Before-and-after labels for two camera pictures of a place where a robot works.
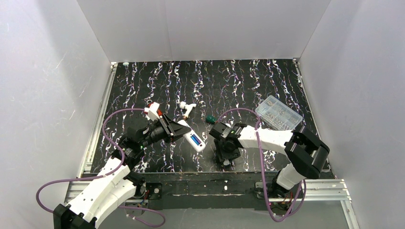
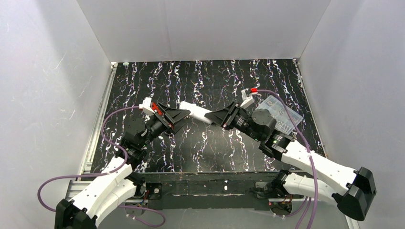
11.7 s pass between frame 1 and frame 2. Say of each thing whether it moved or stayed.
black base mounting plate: stayed
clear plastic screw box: stayed
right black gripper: moved
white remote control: moved
